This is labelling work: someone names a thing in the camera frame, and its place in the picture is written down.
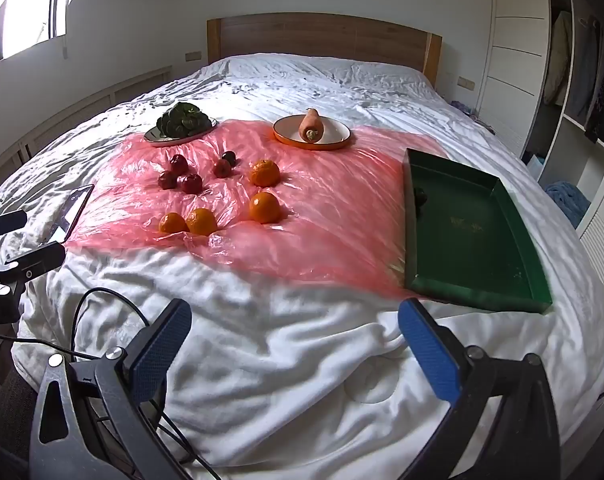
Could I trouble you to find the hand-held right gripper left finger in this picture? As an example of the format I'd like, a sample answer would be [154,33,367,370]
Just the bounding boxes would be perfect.
[28,298,193,480]

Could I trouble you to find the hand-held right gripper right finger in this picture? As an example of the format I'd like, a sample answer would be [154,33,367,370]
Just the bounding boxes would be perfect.
[398,297,562,480]

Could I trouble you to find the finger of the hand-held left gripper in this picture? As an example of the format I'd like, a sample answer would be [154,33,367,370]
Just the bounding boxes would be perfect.
[0,210,29,241]
[4,241,67,281]

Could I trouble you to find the green tray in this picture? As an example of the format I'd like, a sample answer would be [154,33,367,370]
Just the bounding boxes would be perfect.
[402,147,553,314]

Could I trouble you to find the orange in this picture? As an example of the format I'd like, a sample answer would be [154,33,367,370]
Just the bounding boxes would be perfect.
[185,208,219,237]
[248,191,283,225]
[158,212,189,234]
[249,158,281,187]

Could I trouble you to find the smartphone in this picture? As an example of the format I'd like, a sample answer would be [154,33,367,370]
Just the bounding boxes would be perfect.
[47,184,95,243]

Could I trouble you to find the white bed with wooden headboard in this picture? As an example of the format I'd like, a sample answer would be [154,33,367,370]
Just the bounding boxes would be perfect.
[0,52,604,480]

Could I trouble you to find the grey plate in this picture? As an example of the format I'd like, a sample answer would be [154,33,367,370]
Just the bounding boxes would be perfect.
[143,116,219,148]

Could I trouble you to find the pink plastic sheet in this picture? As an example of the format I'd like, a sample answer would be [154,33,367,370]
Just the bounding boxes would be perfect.
[64,119,433,301]

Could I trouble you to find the dark leafy greens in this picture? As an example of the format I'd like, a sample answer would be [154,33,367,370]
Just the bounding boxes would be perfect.
[156,102,213,140]

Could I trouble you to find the blue blanket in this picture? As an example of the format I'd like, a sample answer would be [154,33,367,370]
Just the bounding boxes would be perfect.
[546,181,592,228]

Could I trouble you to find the window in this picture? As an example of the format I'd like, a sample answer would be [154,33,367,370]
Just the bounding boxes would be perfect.
[0,0,98,71]

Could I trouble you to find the orange-rimmed white plate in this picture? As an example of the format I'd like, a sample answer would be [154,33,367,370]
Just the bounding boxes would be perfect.
[273,114,353,151]

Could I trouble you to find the carrot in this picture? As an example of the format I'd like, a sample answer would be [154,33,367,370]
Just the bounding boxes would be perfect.
[299,108,325,143]

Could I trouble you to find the row of hanging clothes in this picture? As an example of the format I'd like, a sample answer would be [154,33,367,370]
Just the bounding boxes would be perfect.
[542,10,604,146]

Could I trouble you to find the white wardrobe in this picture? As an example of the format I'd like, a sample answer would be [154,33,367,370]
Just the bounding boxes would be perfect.
[474,0,604,311]

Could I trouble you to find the wooden headboard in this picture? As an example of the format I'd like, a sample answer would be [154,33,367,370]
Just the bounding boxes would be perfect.
[207,12,443,86]

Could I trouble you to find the black cable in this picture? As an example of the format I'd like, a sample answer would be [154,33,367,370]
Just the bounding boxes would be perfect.
[0,287,223,480]

